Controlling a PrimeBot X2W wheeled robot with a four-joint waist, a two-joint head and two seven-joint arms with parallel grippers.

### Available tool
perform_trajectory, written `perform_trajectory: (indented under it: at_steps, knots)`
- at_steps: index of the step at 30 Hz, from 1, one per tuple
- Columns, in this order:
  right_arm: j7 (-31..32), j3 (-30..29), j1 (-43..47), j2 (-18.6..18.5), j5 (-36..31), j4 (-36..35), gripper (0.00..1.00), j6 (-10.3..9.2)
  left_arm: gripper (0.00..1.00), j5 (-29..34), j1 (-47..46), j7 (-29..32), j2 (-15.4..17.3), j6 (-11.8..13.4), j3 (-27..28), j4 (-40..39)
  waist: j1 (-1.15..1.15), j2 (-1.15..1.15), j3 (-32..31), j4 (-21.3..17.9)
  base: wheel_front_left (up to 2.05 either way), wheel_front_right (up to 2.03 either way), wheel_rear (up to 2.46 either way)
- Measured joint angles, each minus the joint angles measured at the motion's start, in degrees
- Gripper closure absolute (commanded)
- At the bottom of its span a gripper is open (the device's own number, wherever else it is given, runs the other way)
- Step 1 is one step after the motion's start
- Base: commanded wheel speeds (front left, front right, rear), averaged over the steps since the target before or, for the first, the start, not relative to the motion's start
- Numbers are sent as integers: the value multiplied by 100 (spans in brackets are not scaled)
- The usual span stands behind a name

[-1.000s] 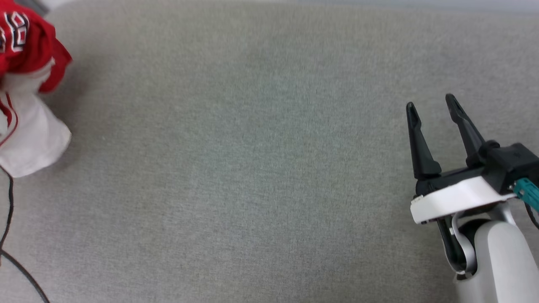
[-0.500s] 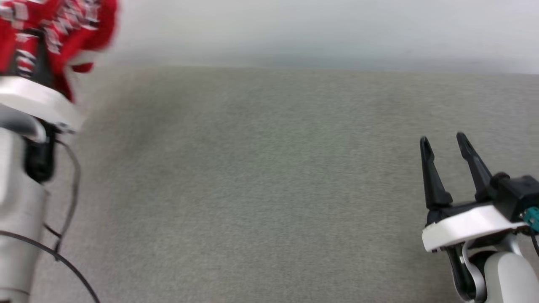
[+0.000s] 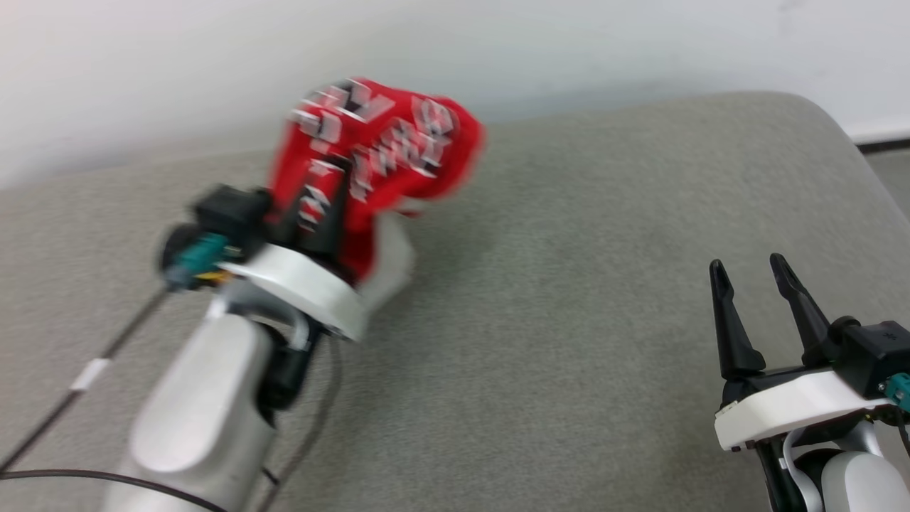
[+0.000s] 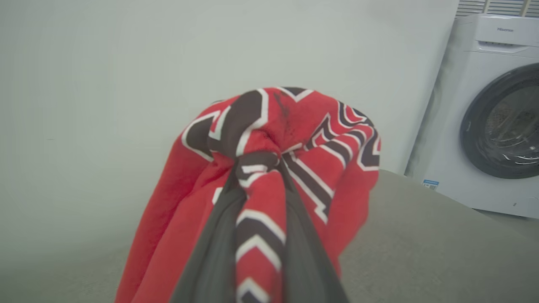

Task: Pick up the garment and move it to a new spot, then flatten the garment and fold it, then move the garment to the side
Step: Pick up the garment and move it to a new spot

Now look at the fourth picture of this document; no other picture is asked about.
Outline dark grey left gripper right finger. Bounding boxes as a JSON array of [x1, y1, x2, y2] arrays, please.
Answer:
[[278, 162, 350, 303]]

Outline white slatted vent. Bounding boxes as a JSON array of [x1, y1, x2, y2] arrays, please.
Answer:
[[455, 0, 539, 19]]

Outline red basketball jersey shirt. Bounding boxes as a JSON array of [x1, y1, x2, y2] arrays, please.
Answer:
[[115, 86, 382, 303]]

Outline white washing machine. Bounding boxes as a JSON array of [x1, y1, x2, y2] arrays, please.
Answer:
[[404, 13, 539, 219]]

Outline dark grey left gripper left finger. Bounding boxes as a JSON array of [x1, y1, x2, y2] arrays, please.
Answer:
[[170, 168, 248, 303]]

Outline grey fabric sofa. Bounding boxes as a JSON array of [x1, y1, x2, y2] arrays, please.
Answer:
[[0, 170, 539, 303]]

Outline dark round washing machine door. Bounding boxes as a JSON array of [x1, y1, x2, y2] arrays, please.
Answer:
[[460, 63, 539, 180]]

